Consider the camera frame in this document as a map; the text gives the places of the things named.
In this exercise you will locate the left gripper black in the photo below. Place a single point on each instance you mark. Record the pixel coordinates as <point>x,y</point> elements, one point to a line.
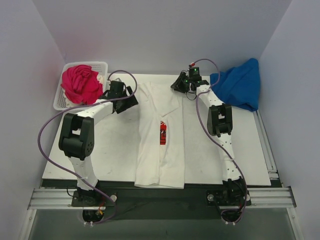
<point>126,102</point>

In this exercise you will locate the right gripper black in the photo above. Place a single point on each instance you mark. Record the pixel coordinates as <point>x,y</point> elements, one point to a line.
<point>180,83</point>

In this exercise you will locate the white t-shirt red print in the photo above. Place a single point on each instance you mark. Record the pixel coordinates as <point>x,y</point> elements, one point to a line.
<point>161,153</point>

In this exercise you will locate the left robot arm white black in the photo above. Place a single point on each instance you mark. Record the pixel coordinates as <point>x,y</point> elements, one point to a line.
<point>77,136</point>

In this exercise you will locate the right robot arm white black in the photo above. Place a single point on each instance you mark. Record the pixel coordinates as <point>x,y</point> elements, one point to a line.
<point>216,119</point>

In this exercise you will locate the red pink t-shirt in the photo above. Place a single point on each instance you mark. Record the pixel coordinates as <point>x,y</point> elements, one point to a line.
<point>81,85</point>

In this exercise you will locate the blue t-shirt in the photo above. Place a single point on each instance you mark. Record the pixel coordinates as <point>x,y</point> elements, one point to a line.
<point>239,86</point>

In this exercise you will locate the white plastic laundry basket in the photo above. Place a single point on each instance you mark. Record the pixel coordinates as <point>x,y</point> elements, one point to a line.
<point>101,67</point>

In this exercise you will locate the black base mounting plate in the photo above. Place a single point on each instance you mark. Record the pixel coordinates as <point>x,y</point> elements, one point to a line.
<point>127,202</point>

